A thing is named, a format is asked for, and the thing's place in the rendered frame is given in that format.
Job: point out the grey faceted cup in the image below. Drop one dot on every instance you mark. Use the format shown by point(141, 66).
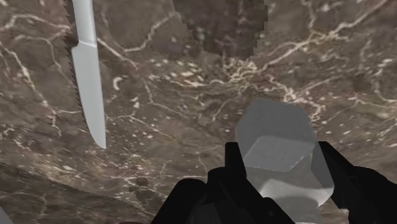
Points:
point(276, 133)

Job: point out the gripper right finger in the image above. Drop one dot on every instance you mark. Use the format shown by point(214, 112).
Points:
point(363, 192)

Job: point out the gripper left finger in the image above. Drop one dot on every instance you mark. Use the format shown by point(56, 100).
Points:
point(223, 192)

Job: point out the white serrated knife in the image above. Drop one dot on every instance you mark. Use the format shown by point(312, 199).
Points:
point(88, 80)

